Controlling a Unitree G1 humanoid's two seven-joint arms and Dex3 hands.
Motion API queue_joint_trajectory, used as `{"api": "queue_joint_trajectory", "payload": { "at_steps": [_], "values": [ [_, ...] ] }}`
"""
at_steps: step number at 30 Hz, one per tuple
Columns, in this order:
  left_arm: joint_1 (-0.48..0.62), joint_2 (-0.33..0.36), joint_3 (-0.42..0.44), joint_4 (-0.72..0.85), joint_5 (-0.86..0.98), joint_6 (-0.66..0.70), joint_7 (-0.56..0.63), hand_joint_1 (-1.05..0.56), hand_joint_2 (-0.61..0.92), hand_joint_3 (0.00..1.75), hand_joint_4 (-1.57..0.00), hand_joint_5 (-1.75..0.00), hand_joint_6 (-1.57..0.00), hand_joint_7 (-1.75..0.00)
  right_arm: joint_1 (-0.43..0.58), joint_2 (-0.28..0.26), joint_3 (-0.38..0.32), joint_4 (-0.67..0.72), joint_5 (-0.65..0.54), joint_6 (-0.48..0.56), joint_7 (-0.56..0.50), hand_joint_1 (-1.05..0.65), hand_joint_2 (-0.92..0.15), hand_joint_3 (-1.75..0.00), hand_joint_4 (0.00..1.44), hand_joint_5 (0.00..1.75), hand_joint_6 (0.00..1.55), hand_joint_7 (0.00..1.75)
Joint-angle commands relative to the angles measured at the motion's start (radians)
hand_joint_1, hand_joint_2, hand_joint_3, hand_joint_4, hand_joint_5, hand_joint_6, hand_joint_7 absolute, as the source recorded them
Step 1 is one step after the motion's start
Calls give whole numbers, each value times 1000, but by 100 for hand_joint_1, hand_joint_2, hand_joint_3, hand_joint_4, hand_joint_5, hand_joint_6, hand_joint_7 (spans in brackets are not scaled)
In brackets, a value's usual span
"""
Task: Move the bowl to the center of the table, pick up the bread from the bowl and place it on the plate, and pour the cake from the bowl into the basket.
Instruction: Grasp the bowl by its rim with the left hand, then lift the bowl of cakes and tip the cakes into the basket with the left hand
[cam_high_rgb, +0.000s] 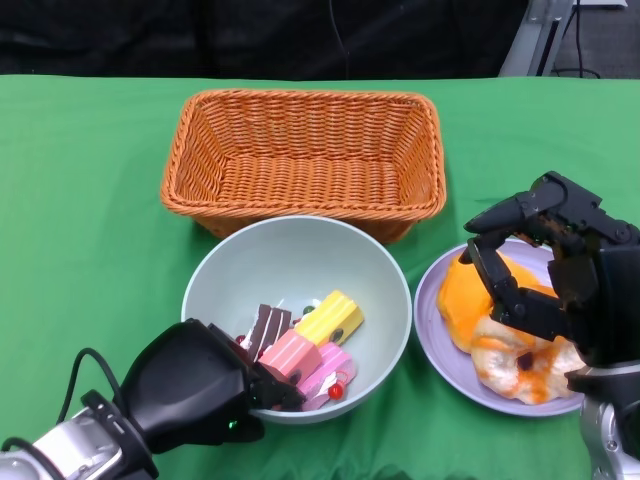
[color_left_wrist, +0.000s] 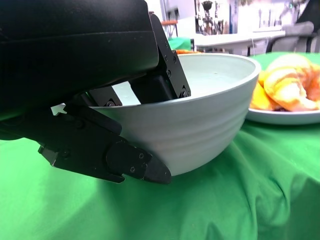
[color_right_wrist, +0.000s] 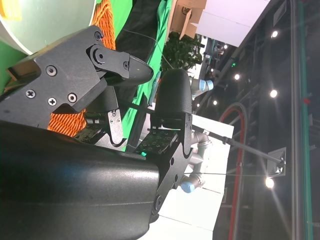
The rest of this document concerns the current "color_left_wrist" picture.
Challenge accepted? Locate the pale lavender plate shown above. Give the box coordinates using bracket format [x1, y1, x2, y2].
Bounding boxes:
[246, 104, 320, 125]

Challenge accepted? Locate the green cloth background table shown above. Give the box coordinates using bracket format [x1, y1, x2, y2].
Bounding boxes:
[167, 36, 195, 51]

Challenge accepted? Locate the orange round bread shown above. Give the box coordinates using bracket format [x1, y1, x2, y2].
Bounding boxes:
[249, 71, 276, 111]

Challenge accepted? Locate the orange wicker basket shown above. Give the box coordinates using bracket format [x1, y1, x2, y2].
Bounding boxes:
[174, 49, 203, 55]

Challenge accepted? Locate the white orange striped bread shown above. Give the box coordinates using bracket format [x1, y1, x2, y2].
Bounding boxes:
[263, 53, 320, 112]

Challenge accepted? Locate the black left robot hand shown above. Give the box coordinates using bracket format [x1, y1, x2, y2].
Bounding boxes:
[0, 0, 192, 185]

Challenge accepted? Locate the long white table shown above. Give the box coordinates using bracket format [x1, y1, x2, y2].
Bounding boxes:
[194, 29, 286, 57]

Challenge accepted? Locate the green tablecloth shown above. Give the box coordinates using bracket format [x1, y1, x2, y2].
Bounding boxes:
[0, 51, 320, 240]

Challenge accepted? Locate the grey-green ceramic bowl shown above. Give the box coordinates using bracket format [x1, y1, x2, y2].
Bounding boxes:
[84, 53, 262, 176]

